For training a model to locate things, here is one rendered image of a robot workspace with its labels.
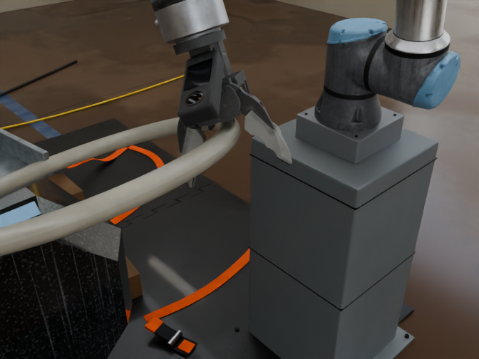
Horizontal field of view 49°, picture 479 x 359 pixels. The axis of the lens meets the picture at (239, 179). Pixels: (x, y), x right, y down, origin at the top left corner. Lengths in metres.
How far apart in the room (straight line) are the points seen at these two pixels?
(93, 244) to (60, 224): 1.00
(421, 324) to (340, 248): 0.84
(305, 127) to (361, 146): 0.18
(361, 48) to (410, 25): 0.16
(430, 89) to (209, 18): 0.75
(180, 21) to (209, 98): 0.12
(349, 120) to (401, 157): 0.19
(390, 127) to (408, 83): 0.25
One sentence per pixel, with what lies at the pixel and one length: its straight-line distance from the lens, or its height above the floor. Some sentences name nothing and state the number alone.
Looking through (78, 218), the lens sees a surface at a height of 1.24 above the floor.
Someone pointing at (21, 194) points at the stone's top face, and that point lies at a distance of 1.51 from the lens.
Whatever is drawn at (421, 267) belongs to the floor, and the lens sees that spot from 2.51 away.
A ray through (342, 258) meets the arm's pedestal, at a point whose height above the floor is 0.61.
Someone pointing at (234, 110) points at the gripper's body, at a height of 1.28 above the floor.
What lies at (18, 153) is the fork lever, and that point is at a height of 1.07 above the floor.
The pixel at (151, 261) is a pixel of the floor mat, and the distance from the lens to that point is 2.42.
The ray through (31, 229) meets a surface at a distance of 0.59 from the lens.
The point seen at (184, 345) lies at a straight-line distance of 2.04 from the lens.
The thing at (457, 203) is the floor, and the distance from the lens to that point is 3.01.
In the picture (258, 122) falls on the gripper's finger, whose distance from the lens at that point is 0.70.
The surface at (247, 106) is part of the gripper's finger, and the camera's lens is 0.70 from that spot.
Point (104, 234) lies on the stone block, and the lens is 1.62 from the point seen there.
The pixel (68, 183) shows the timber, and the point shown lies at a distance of 2.89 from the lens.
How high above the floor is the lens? 1.57
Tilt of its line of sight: 32 degrees down
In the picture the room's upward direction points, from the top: straight up
